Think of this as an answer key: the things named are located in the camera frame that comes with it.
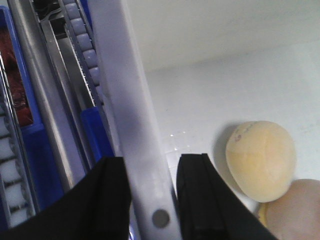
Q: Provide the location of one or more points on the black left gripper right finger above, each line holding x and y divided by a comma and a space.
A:
208, 208

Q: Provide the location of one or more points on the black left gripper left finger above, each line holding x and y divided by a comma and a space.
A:
97, 208

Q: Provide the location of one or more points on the brown plush football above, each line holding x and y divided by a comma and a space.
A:
296, 215

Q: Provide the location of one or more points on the white plastic tote box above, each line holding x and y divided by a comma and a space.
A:
178, 76

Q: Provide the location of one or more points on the blue storage bin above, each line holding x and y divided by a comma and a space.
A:
43, 169

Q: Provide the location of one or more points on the roller conveyor track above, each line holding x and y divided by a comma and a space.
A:
81, 37

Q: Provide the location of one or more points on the metal shelf rail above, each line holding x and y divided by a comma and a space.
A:
56, 101

